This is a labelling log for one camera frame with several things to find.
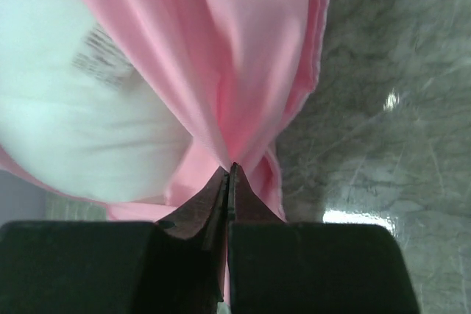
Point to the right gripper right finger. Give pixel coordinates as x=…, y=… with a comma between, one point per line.
x=279, y=267

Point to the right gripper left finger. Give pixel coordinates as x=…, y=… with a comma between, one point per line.
x=174, y=265

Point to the white pillow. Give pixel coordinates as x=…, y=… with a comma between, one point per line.
x=75, y=114

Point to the pink pillowcase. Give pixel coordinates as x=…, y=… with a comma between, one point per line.
x=234, y=73

